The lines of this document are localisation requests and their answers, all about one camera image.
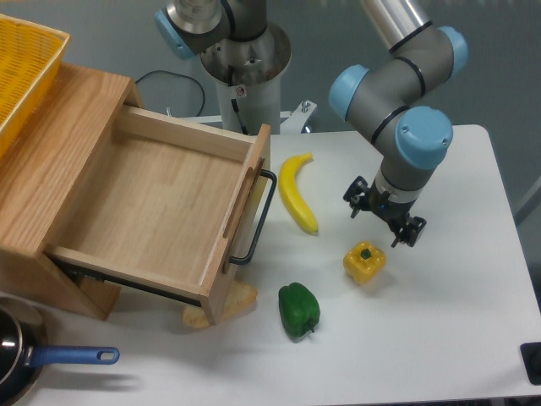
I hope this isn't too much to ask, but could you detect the yellow plastic basket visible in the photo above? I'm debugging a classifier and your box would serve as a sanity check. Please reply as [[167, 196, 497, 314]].
[[1, 14, 71, 154]]

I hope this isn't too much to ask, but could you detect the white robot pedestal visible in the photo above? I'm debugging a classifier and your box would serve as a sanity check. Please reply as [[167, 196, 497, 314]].
[[200, 22, 317, 135]]

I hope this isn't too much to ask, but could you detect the open wooden drawer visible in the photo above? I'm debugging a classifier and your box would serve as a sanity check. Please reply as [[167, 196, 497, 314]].
[[45, 107, 271, 324]]

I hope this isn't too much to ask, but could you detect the yellow banana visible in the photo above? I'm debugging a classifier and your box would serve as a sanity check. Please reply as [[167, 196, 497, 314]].
[[278, 153, 319, 235]]

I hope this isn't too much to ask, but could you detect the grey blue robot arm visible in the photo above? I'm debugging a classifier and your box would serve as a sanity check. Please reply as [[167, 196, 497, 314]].
[[155, 1, 468, 245]]

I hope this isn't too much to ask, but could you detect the green bell pepper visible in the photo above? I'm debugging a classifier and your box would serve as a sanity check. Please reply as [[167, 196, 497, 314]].
[[278, 283, 320, 339]]

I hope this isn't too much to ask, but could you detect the black cable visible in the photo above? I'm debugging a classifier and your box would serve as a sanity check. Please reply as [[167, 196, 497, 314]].
[[134, 69, 206, 118]]

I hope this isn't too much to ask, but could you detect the wooden drawer cabinet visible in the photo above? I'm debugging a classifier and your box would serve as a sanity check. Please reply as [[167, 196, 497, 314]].
[[1, 63, 142, 320]]

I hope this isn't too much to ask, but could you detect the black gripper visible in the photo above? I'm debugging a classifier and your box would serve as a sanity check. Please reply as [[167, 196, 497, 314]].
[[342, 176, 426, 248]]

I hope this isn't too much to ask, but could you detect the yellow bell pepper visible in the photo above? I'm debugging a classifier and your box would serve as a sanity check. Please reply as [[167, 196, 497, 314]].
[[342, 240, 387, 285]]

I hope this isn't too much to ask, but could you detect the black pan blue handle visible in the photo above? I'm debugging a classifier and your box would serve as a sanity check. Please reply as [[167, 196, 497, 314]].
[[1, 297, 120, 405]]

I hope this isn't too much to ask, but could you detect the bread slice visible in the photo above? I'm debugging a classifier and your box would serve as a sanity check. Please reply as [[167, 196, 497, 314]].
[[182, 280, 258, 329]]

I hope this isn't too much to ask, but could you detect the black drawer handle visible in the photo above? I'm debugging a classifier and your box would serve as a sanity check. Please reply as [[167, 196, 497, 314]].
[[228, 169, 278, 266]]

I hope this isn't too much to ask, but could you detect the black corner object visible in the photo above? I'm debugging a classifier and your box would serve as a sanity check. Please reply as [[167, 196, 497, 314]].
[[520, 342, 541, 386]]

